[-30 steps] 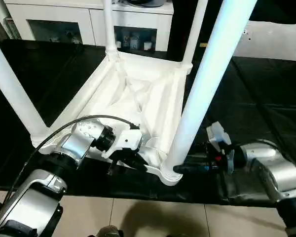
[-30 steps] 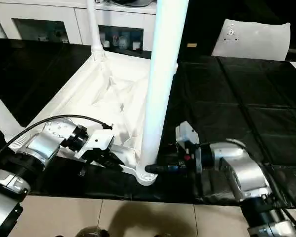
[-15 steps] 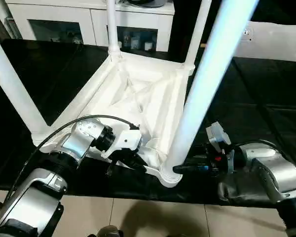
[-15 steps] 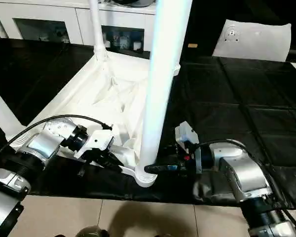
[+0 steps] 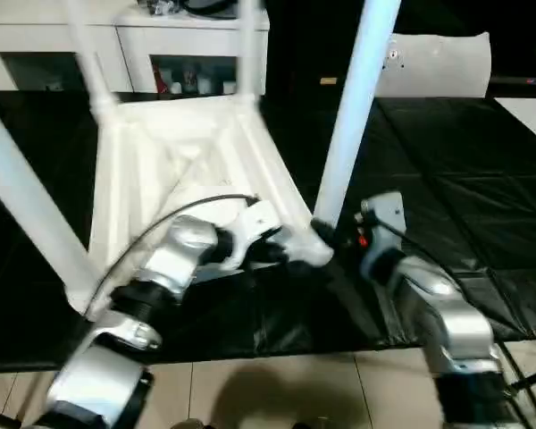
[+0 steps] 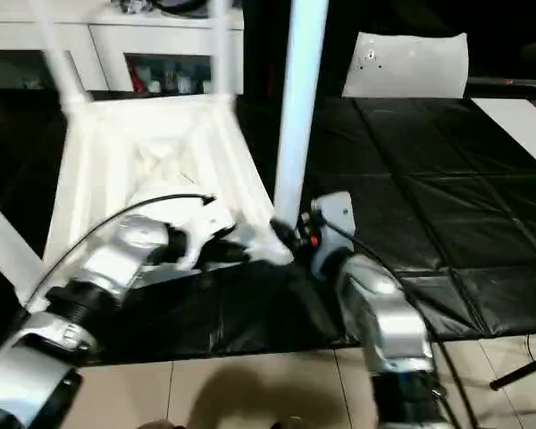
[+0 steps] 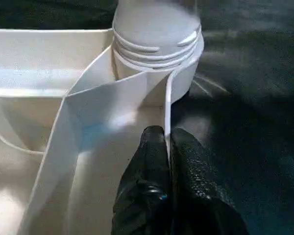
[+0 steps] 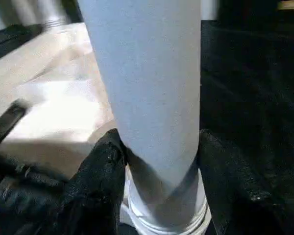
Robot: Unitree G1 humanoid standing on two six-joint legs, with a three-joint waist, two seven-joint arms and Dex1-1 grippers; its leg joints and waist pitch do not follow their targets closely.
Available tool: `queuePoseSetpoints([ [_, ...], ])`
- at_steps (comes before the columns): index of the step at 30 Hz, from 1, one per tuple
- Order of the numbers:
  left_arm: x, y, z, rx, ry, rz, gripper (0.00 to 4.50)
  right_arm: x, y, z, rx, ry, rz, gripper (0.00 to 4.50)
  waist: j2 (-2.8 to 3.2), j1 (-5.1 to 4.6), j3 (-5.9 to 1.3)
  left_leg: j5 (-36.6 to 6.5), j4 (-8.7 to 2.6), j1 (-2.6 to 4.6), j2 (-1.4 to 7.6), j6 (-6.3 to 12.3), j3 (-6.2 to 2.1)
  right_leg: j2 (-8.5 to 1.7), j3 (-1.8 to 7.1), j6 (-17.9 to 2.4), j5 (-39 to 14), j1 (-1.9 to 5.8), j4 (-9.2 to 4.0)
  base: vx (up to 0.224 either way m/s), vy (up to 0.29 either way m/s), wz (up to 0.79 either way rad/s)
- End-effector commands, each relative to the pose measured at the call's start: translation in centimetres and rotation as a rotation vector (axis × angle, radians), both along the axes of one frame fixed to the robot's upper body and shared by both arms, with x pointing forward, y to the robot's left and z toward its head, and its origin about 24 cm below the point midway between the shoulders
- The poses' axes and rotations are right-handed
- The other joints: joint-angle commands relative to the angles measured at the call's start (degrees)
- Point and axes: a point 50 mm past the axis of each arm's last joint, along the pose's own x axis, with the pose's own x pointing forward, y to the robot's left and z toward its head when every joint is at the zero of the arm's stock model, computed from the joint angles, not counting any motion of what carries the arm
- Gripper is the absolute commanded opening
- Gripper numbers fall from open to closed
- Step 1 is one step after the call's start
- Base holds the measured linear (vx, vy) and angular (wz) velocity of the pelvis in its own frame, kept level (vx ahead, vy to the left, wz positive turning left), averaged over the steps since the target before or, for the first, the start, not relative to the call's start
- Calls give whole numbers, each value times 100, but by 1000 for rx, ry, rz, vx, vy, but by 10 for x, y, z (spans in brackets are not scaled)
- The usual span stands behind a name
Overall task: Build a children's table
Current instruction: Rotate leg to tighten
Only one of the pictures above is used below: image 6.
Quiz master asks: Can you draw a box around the black cabinet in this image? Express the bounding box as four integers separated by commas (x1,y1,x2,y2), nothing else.
240,0,363,97

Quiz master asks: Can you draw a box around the white flat panel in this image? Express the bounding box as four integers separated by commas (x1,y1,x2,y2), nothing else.
471,97,536,178

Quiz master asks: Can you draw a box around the black work mat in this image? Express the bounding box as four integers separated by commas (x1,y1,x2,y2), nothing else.
0,87,536,367

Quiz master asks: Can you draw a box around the black bar with red mark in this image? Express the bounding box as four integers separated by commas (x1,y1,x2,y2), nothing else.
466,76,536,89

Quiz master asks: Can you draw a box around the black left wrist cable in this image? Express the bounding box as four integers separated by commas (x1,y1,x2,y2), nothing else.
24,191,218,309

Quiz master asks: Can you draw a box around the white cabinet with glass doors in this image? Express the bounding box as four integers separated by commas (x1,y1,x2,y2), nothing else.
0,0,246,96

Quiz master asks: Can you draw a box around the white plastic table top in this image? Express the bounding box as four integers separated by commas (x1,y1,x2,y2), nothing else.
24,92,296,314

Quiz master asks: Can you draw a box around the black tripod stand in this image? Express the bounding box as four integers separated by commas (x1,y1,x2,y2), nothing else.
489,355,536,391

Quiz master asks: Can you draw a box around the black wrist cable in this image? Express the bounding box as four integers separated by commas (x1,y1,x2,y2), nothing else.
319,214,479,429
24,191,218,309

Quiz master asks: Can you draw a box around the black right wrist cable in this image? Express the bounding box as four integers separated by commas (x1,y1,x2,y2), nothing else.
319,214,479,429

